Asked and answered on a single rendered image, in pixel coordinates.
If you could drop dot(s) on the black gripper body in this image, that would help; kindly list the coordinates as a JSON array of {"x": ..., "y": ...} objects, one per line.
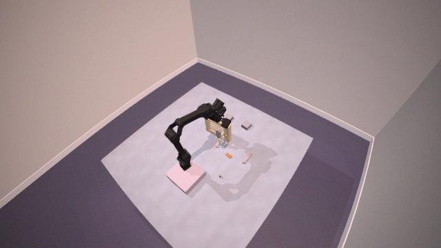
[{"x": 225, "y": 121}]

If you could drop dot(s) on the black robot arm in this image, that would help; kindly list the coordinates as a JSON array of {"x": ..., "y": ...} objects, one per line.
[{"x": 206, "y": 110}]

